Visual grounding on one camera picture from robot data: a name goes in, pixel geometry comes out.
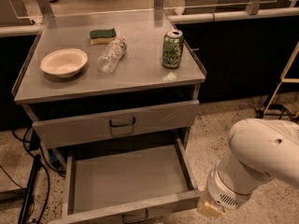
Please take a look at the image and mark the grey top drawer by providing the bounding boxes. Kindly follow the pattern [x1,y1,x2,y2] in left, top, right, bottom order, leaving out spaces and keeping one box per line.
[33,100,199,148]

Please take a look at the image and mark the green yellow sponge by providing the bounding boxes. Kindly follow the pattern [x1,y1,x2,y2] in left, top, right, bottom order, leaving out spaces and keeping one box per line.
[90,28,117,45]

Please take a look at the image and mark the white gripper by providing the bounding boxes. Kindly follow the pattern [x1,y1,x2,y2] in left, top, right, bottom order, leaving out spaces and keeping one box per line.
[197,168,251,217]

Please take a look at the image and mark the yellow cart frame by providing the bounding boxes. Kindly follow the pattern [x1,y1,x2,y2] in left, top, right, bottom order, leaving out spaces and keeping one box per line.
[255,41,299,119]

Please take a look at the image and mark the white paper bowl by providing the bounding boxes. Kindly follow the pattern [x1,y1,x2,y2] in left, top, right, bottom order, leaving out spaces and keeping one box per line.
[40,49,88,78]

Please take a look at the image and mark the grey metal drawer cabinet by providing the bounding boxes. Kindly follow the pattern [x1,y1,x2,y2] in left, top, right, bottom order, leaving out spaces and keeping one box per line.
[14,10,205,148]

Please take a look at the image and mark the white counter rail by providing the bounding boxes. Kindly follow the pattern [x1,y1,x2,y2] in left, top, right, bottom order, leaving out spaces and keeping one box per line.
[168,7,299,24]

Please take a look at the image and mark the green soda can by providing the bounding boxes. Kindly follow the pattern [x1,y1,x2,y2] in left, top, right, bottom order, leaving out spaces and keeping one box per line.
[163,29,184,69]

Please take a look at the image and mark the black floor cables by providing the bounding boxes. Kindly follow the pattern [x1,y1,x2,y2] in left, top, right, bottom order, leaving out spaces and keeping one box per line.
[0,126,67,224]

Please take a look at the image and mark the grey drawer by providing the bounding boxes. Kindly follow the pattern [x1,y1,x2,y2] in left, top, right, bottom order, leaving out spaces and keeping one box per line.
[33,100,199,148]
[49,133,201,224]

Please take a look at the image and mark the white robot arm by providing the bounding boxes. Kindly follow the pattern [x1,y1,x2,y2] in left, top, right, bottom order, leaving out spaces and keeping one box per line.
[197,119,299,217]

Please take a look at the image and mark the black stand leg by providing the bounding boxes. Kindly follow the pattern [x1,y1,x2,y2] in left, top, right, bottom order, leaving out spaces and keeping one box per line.
[18,154,41,224]

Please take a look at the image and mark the clear plastic bottle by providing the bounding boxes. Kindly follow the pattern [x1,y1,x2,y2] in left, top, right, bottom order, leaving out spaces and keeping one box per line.
[97,36,127,74]

